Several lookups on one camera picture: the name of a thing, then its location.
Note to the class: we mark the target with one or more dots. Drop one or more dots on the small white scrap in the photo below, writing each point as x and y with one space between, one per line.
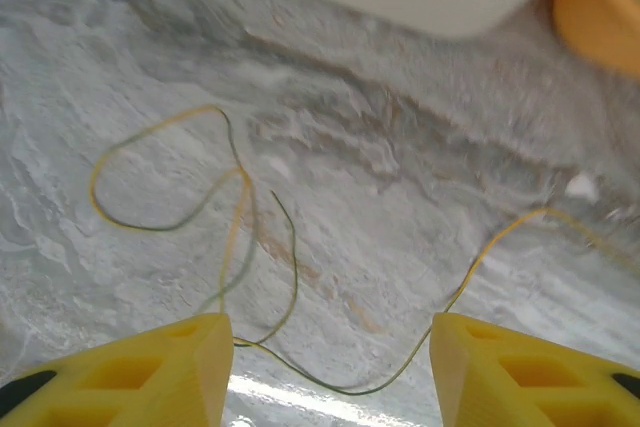
581 187

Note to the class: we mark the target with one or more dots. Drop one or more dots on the orange plastic bin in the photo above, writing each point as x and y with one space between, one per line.
600 22

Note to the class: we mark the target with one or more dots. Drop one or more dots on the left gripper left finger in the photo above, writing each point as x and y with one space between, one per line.
150 382

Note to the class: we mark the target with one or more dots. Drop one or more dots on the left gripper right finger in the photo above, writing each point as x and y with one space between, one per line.
525 382

